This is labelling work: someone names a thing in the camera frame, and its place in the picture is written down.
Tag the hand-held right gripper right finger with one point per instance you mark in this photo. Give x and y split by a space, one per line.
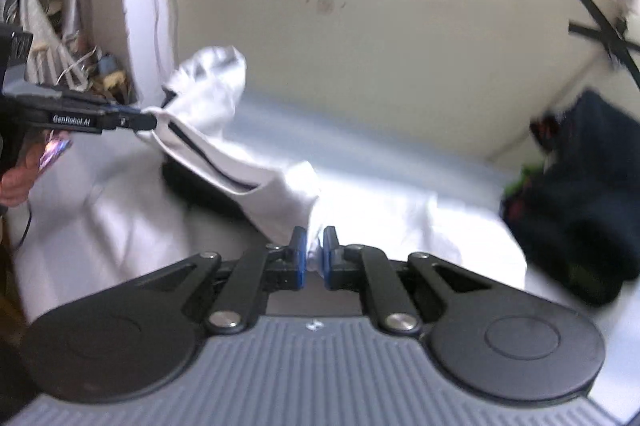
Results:
330 258

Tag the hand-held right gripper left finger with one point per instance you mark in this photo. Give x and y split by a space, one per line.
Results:
299 258

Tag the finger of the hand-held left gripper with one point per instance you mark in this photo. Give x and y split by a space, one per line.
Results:
132 119

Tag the white and black shirt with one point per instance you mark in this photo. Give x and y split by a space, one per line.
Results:
210 105

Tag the person's left hand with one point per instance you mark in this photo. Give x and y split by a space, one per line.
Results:
22 178

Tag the pile of small clutter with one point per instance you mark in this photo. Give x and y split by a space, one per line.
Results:
102 73

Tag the grey cloth bag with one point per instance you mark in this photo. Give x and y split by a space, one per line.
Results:
42 38

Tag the grey striped bed sheet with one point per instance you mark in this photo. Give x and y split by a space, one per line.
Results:
390 140

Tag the red and black cloth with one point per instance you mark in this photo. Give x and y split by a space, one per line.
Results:
547 130

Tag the dark navy garment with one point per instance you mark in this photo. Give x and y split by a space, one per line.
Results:
585 196

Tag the crossed black tape strips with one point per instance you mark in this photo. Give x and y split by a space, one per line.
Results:
610 38

